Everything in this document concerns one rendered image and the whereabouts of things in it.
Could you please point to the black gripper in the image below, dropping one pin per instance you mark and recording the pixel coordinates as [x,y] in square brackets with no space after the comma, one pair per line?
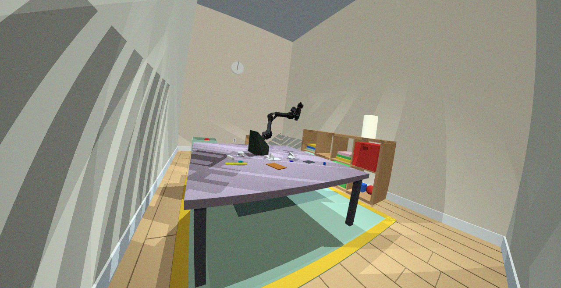
[297,112]

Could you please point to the orange flat rectangular plate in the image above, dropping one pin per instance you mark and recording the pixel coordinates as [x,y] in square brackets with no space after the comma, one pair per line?
[276,166]

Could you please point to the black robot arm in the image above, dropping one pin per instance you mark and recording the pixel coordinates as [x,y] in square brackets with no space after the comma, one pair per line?
[268,133]

